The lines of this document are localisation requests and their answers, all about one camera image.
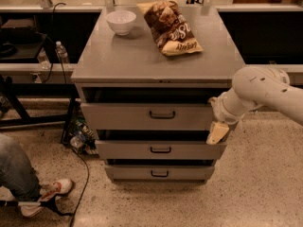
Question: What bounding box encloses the white ceramic bowl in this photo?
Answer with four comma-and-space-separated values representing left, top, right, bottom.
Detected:
105, 10, 136, 36

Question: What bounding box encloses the clear plastic cup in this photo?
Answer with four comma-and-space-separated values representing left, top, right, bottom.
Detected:
37, 48, 51, 70

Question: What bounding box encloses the grey middle drawer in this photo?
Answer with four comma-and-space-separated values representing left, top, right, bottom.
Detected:
96, 140, 226, 160

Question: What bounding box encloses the grey top drawer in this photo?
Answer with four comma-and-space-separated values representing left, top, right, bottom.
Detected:
80, 103, 213, 131

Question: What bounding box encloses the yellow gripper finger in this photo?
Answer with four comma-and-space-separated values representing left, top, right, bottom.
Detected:
206, 121, 229, 145

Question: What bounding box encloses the clear water bottle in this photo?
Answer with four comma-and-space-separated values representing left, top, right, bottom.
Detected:
56, 41, 70, 64

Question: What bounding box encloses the crushed bottle trash pile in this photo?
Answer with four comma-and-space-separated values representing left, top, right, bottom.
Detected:
69, 118, 98, 155

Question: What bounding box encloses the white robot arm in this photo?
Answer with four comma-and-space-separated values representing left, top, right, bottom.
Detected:
206, 66, 303, 145

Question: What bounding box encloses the black metal stand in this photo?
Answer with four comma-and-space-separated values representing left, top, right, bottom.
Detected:
0, 74, 80, 130

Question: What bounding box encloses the person leg in jeans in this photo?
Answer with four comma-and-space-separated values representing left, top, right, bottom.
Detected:
0, 134, 40, 201

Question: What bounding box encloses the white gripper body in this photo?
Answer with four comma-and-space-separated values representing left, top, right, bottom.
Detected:
208, 91, 245, 125

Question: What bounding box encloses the grey bottom drawer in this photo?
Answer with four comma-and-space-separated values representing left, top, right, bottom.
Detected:
105, 165, 214, 182

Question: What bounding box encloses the grey drawer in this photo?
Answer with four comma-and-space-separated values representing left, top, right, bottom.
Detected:
96, 140, 226, 160
105, 165, 214, 182
80, 103, 213, 131

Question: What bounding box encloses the grey drawer cabinet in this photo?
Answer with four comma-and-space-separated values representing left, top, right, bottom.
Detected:
72, 6, 244, 169

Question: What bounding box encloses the black floor cable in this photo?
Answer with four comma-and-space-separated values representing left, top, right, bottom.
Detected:
64, 147, 91, 227

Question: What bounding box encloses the white red sneaker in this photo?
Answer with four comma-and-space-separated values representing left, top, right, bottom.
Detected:
21, 179, 73, 218

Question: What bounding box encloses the brown chip bag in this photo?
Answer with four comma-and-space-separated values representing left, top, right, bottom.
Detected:
137, 0, 204, 57

